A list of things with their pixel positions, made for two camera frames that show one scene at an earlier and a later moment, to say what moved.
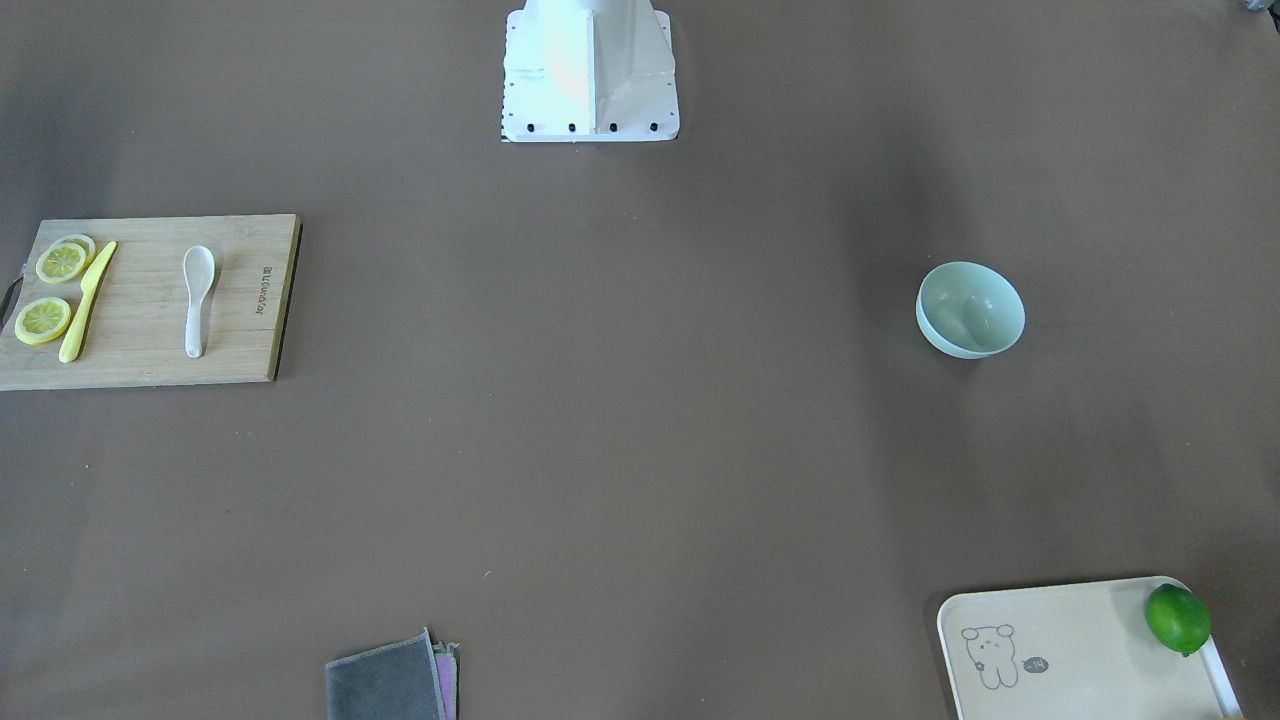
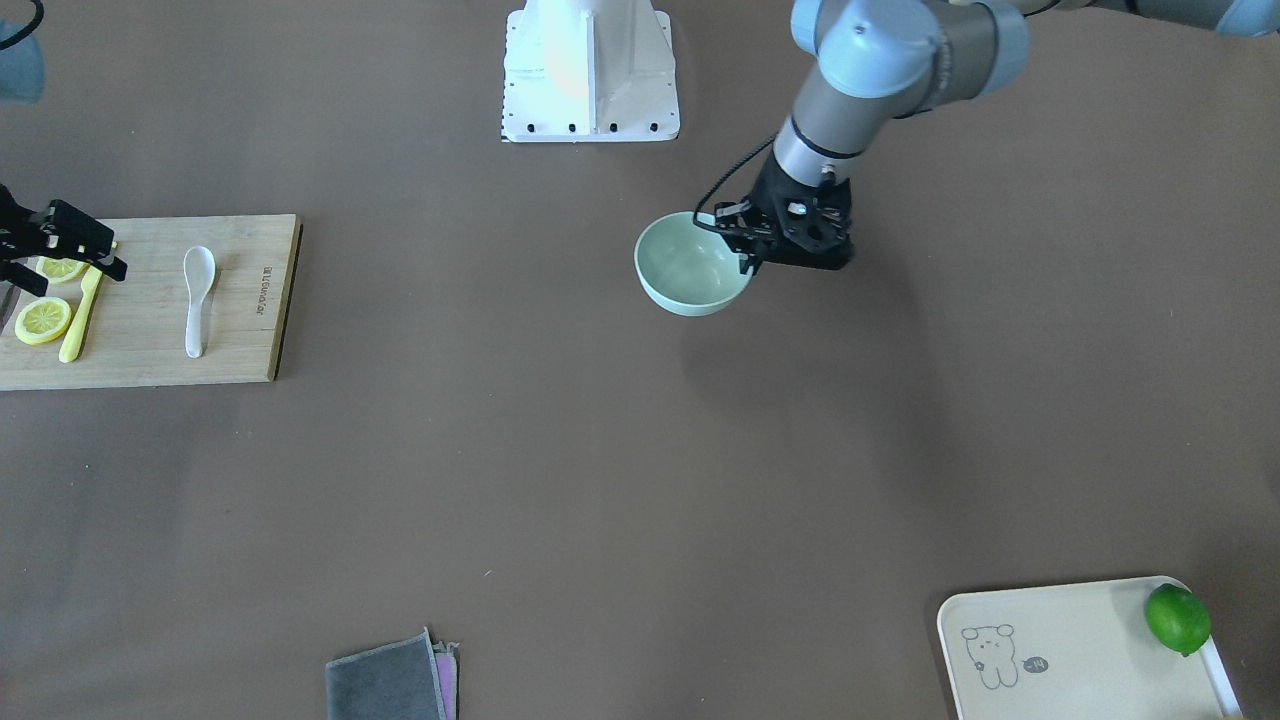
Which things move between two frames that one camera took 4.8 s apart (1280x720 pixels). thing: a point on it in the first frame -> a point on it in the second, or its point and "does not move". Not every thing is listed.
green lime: (1177, 618) does not move
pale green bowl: (969, 311) -> (686, 268)
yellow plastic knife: (89, 285) does not move
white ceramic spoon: (199, 268) does not move
